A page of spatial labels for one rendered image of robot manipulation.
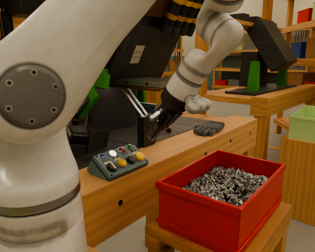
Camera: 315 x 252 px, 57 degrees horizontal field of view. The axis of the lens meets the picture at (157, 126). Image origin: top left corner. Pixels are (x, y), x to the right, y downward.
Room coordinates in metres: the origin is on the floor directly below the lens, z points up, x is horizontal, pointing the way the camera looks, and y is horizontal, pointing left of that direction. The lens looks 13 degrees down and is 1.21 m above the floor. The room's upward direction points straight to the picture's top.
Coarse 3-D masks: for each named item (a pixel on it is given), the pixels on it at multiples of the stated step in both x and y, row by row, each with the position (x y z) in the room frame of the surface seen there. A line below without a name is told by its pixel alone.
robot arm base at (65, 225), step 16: (80, 192) 0.30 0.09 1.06; (64, 208) 0.26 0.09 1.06; (80, 208) 0.29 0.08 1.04; (0, 224) 0.25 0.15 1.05; (16, 224) 0.25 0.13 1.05; (32, 224) 0.25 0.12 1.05; (48, 224) 0.25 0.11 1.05; (64, 224) 0.26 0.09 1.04; (80, 224) 0.29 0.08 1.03; (0, 240) 0.25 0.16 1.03; (16, 240) 0.25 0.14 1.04; (32, 240) 0.25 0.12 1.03; (48, 240) 0.25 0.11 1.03; (64, 240) 0.26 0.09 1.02; (80, 240) 0.28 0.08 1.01
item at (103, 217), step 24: (240, 120) 1.41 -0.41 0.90; (168, 144) 1.00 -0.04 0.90; (192, 144) 1.00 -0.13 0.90; (216, 144) 1.12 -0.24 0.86; (240, 144) 1.31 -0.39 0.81; (144, 168) 0.78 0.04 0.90; (168, 168) 0.86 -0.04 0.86; (96, 192) 0.64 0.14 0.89; (120, 192) 0.70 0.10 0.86; (144, 192) 0.77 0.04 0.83; (96, 216) 0.64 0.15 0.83; (120, 216) 0.70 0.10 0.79; (96, 240) 0.63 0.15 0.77
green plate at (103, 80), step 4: (104, 72) 0.99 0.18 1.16; (100, 76) 0.97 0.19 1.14; (104, 76) 0.99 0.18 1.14; (108, 76) 1.00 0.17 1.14; (96, 80) 0.96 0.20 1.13; (100, 80) 0.97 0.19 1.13; (104, 80) 0.99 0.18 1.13; (108, 80) 1.00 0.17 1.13; (96, 84) 0.96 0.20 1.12; (100, 84) 0.97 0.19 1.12; (104, 84) 0.99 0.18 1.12; (108, 84) 1.00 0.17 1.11; (100, 88) 1.01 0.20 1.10; (104, 88) 0.99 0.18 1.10
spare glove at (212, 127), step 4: (200, 124) 1.22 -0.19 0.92; (204, 124) 1.21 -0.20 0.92; (208, 124) 1.21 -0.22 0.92; (212, 124) 1.21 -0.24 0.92; (216, 124) 1.21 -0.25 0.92; (220, 124) 1.22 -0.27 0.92; (196, 128) 1.15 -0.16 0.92; (200, 128) 1.17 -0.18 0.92; (204, 128) 1.16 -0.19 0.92; (208, 128) 1.15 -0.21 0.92; (212, 128) 1.16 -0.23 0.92; (216, 128) 1.16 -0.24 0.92; (220, 128) 1.19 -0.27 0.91; (196, 132) 1.14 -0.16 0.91; (200, 132) 1.12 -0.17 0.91; (204, 132) 1.11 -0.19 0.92; (208, 132) 1.13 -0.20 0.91; (212, 132) 1.10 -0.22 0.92
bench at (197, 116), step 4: (184, 112) 1.73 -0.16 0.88; (188, 116) 1.61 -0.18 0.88; (192, 116) 1.61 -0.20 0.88; (196, 116) 1.61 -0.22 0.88; (200, 116) 1.61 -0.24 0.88; (204, 116) 1.61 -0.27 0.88; (208, 116) 1.61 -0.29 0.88; (212, 116) 1.61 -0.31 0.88; (216, 116) 1.61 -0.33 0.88; (216, 120) 1.50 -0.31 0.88; (252, 148) 1.45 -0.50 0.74; (244, 152) 1.41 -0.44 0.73; (248, 152) 1.41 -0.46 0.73; (252, 152) 1.45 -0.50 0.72; (252, 156) 1.46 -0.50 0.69; (156, 208) 1.78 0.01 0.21; (152, 212) 1.79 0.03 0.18; (156, 212) 1.78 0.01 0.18; (148, 216) 1.81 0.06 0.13; (152, 216) 1.79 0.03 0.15; (156, 216) 1.78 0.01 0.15; (148, 220) 1.81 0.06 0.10
